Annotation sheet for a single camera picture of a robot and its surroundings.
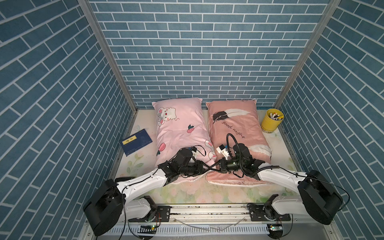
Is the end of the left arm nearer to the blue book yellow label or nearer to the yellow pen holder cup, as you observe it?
the blue book yellow label

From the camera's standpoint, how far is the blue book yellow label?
0.98 m

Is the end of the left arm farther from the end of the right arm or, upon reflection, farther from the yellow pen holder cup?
the yellow pen holder cup

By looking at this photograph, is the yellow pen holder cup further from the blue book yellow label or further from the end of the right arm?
the blue book yellow label

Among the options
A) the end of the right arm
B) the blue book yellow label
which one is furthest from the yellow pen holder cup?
the blue book yellow label

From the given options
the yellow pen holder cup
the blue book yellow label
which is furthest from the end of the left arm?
the yellow pen holder cup

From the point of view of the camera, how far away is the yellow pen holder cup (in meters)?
1.00

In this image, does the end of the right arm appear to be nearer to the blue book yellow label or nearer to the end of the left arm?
the end of the left arm
